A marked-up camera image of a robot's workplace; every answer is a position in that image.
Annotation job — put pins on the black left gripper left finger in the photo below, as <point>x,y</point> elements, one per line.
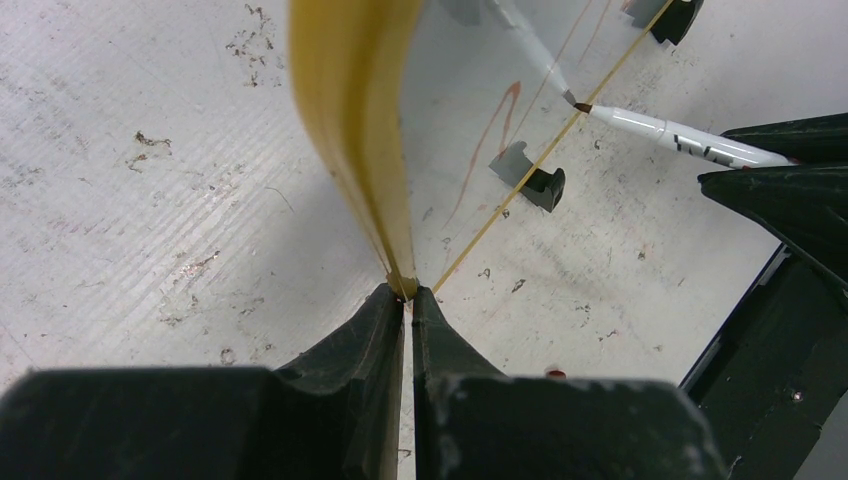
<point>331,413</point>

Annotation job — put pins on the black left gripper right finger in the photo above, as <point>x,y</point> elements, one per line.
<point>474,422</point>

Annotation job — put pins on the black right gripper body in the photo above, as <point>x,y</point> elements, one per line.
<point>775,370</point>

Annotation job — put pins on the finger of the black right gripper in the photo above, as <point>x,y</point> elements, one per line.
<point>803,206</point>
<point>815,140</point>

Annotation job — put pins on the red marker cap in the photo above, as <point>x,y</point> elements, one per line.
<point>555,373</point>

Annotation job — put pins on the red capped whiteboard marker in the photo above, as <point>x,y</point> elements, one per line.
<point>687,140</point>

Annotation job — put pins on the yellow framed whiteboard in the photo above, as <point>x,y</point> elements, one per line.
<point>408,102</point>

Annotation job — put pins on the black whiteboard stand foot right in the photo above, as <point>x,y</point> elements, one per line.
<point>667,22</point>

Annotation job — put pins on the black whiteboard stand foot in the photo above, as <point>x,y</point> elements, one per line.
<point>541,188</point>
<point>667,22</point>

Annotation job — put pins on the black whiteboard stand foot left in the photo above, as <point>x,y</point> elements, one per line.
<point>541,188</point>

